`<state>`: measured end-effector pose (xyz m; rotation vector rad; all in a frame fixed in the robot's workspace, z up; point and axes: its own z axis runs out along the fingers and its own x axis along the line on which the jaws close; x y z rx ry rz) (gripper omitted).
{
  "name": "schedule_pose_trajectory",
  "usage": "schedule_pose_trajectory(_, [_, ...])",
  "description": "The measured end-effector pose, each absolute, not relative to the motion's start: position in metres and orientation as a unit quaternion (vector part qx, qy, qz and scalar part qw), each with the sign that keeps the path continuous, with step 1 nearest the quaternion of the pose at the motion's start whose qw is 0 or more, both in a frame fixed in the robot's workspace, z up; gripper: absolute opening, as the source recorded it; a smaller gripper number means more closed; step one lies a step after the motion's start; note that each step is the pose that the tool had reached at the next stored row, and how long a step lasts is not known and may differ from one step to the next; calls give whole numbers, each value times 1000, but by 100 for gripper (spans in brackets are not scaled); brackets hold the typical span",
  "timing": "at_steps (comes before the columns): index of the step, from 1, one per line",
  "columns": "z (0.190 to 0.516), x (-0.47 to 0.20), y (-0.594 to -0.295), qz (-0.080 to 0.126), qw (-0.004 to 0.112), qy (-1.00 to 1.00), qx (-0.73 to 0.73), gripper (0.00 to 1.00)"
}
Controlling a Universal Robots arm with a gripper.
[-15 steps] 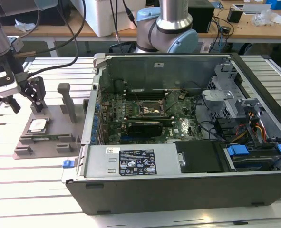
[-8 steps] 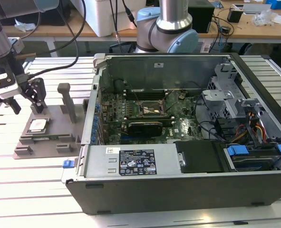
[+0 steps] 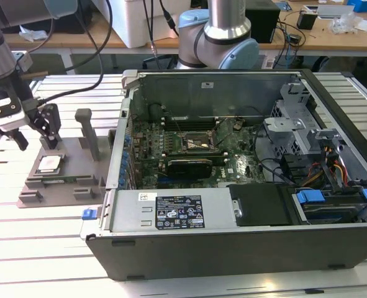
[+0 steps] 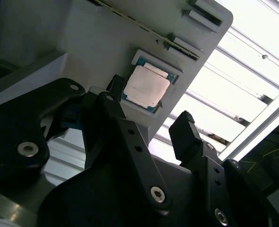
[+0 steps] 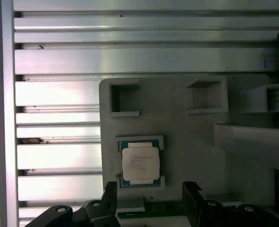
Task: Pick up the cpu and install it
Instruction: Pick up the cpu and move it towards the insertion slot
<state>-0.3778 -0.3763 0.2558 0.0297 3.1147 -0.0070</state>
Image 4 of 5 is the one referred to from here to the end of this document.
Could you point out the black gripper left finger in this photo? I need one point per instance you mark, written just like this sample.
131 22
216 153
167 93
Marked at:
16 132

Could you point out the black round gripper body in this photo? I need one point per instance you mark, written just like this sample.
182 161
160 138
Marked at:
94 201

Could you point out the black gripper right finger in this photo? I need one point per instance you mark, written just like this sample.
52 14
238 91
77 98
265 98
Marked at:
212 189

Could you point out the silver CPU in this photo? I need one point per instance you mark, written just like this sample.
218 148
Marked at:
145 87

